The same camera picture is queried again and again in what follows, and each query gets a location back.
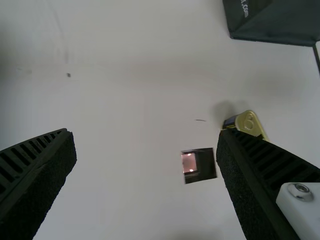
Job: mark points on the small square scanner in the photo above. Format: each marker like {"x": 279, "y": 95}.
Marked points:
{"x": 190, "y": 162}

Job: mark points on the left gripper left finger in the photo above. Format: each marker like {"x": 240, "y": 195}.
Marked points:
{"x": 37, "y": 175}

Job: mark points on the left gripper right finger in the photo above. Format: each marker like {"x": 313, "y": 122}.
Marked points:
{"x": 250, "y": 175}

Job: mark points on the black strip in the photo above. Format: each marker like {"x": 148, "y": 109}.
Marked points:
{"x": 318, "y": 60}

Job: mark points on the dark grey bag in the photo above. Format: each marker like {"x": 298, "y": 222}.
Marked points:
{"x": 275, "y": 22}

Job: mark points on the gold rectangular tin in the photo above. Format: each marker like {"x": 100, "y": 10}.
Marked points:
{"x": 247, "y": 122}

